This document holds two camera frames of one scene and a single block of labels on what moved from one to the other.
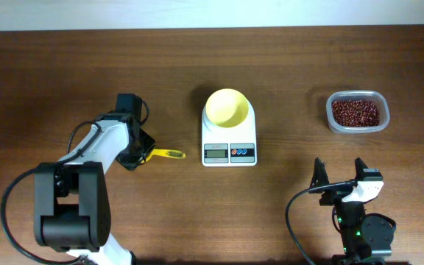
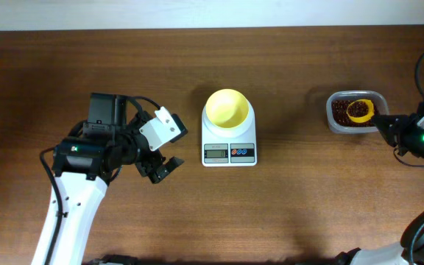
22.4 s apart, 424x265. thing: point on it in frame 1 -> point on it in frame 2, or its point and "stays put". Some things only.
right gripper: x=319 y=177 -> x=402 y=124
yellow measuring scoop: x=168 y=153 -> x=365 y=118
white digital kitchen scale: x=234 y=146 stays put
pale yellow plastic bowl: x=227 y=107 stays put
